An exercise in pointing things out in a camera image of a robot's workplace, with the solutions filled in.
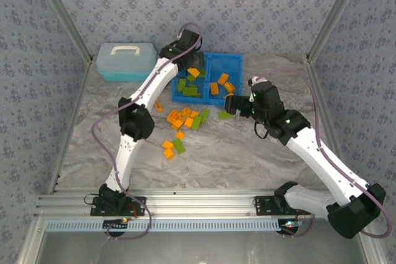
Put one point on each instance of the aluminium side rail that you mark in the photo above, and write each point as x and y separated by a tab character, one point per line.
72	121
314	75

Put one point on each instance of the green lego brick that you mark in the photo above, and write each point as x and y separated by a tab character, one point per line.
179	146
191	79
201	73
224	116
181	84
191	91
204	115
196	122

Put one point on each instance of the aluminium frame post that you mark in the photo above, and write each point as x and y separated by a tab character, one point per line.
335	13
63	13

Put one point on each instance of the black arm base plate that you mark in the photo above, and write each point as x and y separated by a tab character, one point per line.
263	206
136	206

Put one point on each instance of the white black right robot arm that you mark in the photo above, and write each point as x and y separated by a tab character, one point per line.
325	159

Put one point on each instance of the wide aluminium mounting rail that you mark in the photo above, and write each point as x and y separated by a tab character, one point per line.
201	205

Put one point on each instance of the orange lego brick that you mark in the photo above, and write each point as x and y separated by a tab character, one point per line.
180	135
214	88
178	124
194	113
223	78
174	117
188	121
169	153
168	144
185	111
193	72

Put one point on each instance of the orange lego window frame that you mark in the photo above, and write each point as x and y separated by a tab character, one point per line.
229	87

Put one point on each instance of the grey metal panel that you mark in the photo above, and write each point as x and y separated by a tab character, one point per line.
201	248

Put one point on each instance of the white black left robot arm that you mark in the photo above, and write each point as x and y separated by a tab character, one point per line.
154	81

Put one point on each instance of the small black controller board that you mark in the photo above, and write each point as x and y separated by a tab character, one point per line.
289	224
116	224

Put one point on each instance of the blue divided plastic bin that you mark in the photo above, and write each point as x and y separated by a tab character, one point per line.
226	63

